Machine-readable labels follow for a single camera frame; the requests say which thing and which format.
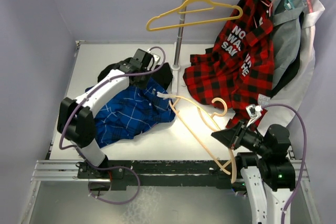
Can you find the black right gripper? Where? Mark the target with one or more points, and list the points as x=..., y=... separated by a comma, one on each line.
x=234, y=136

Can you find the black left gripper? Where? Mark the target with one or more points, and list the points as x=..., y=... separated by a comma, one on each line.
x=143, y=85

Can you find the beige plastic hanger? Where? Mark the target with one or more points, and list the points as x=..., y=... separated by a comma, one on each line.
x=192, y=133

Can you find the blue plaid shirt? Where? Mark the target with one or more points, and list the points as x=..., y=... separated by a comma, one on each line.
x=131, y=112

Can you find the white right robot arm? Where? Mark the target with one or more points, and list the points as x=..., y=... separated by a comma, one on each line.
x=267, y=172

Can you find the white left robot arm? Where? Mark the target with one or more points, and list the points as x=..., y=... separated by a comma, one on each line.
x=76, y=116

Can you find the white shirt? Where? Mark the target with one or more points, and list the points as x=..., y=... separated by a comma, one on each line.
x=294, y=92

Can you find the red black plaid shirt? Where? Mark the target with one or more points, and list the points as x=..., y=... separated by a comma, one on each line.
x=240, y=66

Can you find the grey shirt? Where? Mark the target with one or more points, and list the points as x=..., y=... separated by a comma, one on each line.
x=286, y=37

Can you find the black garment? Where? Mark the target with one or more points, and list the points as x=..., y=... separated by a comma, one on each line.
x=163, y=76

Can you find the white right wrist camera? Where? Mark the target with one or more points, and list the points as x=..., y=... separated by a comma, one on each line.
x=254, y=112

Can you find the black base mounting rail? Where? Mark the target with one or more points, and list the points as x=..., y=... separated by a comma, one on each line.
x=159, y=173

